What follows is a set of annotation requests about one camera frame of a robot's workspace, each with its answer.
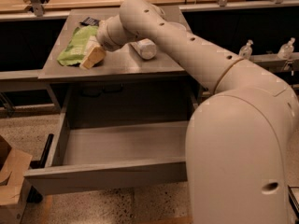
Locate small black snack packet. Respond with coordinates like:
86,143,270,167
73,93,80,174
80,17,100,26

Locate black bar on floor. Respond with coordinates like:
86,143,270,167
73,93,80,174
288,186,299,217

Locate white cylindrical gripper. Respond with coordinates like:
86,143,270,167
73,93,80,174
79,15,135,69

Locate clear sanitizer pump bottle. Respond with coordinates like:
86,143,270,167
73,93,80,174
238,39,253,60

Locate grey cabinet with top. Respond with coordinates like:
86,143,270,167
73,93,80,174
38,6,206,113

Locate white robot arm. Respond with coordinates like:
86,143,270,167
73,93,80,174
96,0,298,224

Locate green rice chip bag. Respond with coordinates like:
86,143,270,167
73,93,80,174
57,25,98,66

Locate open grey top drawer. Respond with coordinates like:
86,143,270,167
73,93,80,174
23,91,200,196

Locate brown cardboard box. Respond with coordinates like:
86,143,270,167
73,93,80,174
0,136,32,224

